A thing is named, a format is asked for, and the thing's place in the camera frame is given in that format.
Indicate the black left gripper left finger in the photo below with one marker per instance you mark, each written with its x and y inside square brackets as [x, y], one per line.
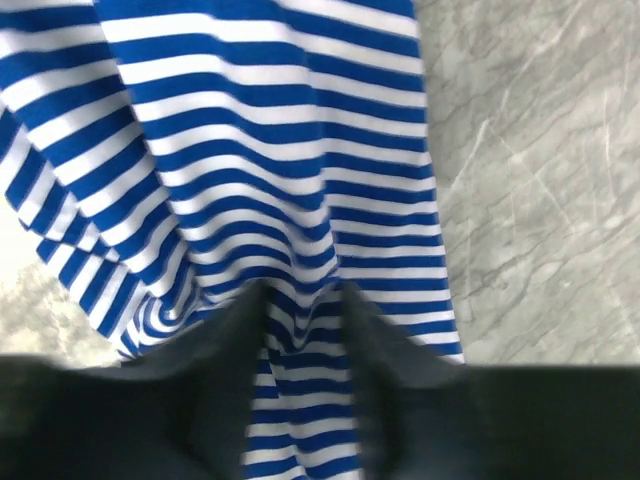
[180, 411]

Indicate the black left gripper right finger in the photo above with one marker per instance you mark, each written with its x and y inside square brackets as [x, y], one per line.
[420, 416]

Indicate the blue white striped tank top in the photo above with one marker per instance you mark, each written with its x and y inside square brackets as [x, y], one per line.
[167, 153]

